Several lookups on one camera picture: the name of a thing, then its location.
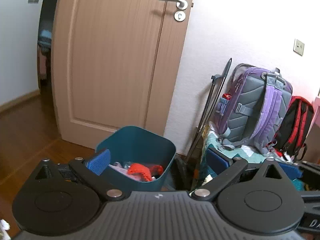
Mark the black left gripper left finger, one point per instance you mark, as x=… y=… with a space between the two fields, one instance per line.
x=89 y=173

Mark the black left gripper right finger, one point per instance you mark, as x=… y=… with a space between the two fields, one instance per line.
x=228 y=172

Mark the red foam fruit net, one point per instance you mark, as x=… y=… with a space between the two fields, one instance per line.
x=140 y=170

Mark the teal plastic trash bin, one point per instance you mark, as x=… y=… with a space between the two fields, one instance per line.
x=137 y=145

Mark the pink crumpled plastic bag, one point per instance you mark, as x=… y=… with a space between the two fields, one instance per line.
x=120 y=169

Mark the teal white quilted blanket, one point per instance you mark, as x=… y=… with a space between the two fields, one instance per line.
x=249 y=153

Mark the red black backpack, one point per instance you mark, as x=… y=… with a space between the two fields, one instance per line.
x=289 y=140

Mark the purple grey backpack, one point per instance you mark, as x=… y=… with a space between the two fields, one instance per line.
x=254 y=108

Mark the folded metal drying rack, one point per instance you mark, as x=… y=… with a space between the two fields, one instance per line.
x=218 y=82

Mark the light wooden door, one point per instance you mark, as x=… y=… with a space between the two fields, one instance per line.
x=115 y=64

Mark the wall socket plate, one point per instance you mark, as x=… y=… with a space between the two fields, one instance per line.
x=298 y=47

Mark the silver door handle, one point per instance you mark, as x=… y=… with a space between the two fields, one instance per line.
x=180 y=4

